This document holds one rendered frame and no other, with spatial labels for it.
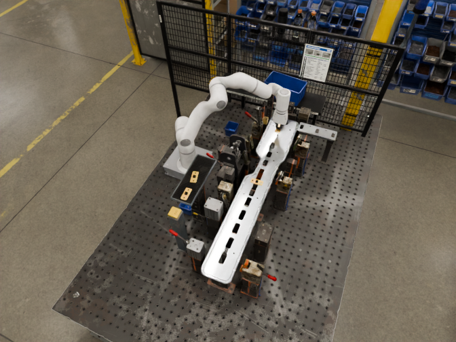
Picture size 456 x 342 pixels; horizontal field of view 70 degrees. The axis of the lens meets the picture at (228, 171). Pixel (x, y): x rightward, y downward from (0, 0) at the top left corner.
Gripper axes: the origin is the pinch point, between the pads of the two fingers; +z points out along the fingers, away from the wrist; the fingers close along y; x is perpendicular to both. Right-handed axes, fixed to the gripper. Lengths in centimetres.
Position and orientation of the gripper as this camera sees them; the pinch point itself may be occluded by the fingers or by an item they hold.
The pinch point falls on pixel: (279, 126)
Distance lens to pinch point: 243.8
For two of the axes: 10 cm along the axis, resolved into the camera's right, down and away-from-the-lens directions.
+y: 9.2, 3.0, -2.4
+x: 3.8, -7.3, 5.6
